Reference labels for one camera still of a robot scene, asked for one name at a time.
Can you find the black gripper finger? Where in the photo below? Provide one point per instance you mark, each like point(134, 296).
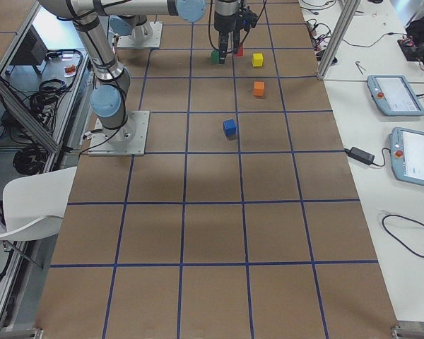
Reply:
point(223, 39)
point(236, 38)

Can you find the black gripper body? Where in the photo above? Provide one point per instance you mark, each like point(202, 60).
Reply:
point(222, 21)

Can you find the red wooden block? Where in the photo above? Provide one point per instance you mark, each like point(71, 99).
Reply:
point(239, 52)

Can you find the green wooden block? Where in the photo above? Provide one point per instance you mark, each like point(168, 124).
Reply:
point(215, 59)

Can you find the yellow wooden block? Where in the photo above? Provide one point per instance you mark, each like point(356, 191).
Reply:
point(257, 60)

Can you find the orange wooden block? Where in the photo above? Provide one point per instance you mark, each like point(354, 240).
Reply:
point(258, 88)

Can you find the blue wooden block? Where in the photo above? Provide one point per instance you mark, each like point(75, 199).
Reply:
point(229, 128)

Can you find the black power adapter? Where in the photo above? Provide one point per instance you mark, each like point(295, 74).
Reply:
point(360, 155)

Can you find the upper teach pendant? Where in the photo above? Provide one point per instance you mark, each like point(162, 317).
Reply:
point(393, 96)

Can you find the teach pendant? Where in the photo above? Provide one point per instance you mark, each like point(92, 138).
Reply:
point(393, 96)
point(407, 155)

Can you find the black box on shelf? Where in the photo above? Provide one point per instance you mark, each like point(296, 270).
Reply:
point(32, 50)

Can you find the lower teach pendant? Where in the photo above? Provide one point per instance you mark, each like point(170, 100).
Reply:
point(407, 155)

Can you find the white chair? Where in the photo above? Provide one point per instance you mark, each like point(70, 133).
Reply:
point(34, 206)

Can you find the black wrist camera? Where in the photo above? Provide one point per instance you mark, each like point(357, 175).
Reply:
point(248, 19)

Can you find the aluminium frame post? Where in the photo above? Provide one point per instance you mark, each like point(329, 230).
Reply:
point(342, 24)

